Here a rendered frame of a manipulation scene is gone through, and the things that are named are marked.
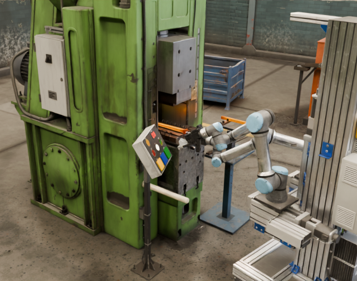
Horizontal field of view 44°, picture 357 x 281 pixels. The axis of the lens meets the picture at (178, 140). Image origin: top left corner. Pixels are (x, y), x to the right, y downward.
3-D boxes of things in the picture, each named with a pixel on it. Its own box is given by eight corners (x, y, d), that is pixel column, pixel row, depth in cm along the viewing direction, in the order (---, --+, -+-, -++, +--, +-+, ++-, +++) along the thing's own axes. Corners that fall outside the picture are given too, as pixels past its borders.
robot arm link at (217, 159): (274, 146, 331) (215, 171, 345) (273, 141, 341) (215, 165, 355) (267, 133, 328) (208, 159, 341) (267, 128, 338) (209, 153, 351)
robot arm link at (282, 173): (290, 185, 307) (292, 167, 301) (279, 192, 298) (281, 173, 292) (275, 179, 314) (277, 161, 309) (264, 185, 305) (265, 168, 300)
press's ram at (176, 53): (200, 84, 374) (202, 35, 358) (172, 94, 345) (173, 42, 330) (161, 76, 397) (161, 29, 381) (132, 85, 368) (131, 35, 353)
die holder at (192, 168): (203, 180, 406) (205, 135, 389) (177, 197, 378) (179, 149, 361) (156, 164, 437) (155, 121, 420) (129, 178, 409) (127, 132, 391)
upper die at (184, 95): (191, 98, 367) (191, 87, 364) (176, 104, 353) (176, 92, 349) (152, 89, 391) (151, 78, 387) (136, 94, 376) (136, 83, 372)
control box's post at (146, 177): (151, 268, 364) (150, 146, 322) (148, 270, 361) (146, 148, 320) (147, 266, 366) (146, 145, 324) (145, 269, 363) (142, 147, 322)
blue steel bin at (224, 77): (244, 97, 801) (247, 57, 773) (229, 110, 735) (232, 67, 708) (184, 88, 850) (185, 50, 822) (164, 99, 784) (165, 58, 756)
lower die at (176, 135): (190, 138, 381) (190, 129, 378) (175, 145, 366) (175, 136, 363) (152, 127, 404) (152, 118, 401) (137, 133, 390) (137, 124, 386)
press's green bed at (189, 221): (200, 224, 424) (203, 180, 406) (177, 243, 396) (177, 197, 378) (156, 206, 454) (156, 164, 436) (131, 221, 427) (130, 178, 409)
